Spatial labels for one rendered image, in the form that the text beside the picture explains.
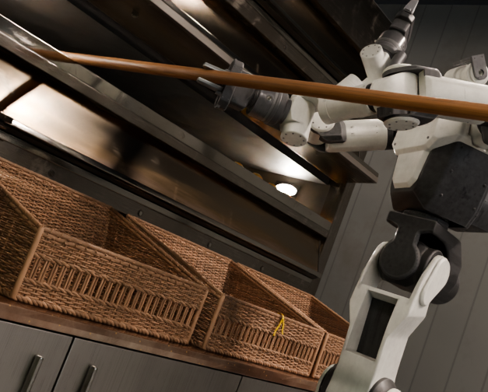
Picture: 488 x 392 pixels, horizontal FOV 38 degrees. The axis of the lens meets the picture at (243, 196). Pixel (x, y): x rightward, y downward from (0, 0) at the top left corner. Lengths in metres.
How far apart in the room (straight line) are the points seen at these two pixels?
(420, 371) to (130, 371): 2.98
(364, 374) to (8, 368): 0.79
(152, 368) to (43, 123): 0.73
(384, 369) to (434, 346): 2.68
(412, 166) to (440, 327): 2.71
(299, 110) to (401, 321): 0.54
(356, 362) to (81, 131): 0.99
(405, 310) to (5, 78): 1.15
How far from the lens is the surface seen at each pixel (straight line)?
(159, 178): 2.27
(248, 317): 1.96
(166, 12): 2.03
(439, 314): 4.43
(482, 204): 1.81
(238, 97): 1.64
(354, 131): 2.00
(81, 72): 2.04
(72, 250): 1.49
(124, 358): 1.61
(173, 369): 1.73
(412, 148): 1.81
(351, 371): 1.73
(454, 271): 1.90
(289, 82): 1.48
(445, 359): 4.38
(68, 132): 2.03
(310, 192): 3.22
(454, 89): 1.58
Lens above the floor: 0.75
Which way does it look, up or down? 8 degrees up
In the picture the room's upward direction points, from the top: 21 degrees clockwise
